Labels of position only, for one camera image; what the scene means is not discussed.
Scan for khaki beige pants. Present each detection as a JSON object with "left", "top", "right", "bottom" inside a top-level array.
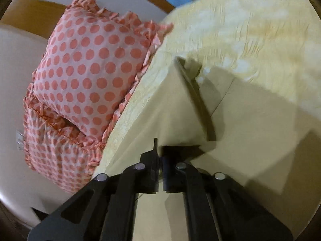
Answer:
[{"left": 95, "top": 60, "right": 320, "bottom": 240}]

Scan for white wall socket plate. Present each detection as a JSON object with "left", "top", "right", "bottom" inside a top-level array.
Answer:
[{"left": 16, "top": 130, "right": 24, "bottom": 151}]

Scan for polka dot pillow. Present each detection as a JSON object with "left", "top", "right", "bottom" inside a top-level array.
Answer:
[
  {"left": 34, "top": 5, "right": 173, "bottom": 141},
  {"left": 23, "top": 96, "right": 104, "bottom": 194}
]

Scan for cream floral bed sheet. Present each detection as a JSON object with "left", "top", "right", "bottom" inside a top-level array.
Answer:
[{"left": 95, "top": 0, "right": 320, "bottom": 178}]

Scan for left polka dot pillow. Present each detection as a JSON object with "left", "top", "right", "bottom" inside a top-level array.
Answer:
[{"left": 23, "top": 96, "right": 104, "bottom": 194}]

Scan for right polka dot pillow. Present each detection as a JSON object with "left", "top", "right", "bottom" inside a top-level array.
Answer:
[{"left": 34, "top": 5, "right": 173, "bottom": 141}]

